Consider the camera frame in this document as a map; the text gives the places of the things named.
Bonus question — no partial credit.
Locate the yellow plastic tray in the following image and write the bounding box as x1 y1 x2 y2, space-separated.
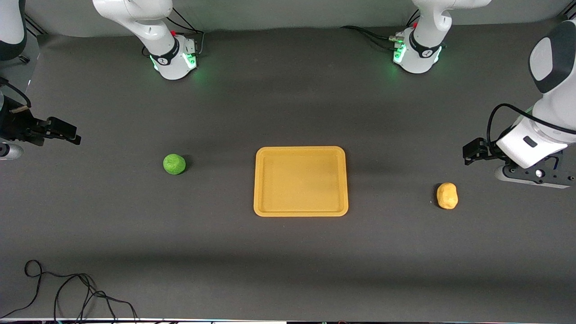
253 146 350 218

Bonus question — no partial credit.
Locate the black right arm base cable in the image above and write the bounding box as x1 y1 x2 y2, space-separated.
164 7 206 57

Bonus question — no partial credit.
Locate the loose black cable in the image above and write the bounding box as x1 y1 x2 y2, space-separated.
0 260 139 323

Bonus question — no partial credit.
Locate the black left arm base cable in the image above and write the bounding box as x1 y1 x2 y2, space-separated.
340 9 422 51

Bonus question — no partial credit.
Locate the green apple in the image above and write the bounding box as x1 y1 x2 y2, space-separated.
163 153 187 176

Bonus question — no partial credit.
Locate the black arm base cable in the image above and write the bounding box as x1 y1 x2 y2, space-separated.
340 9 422 51
164 7 206 57

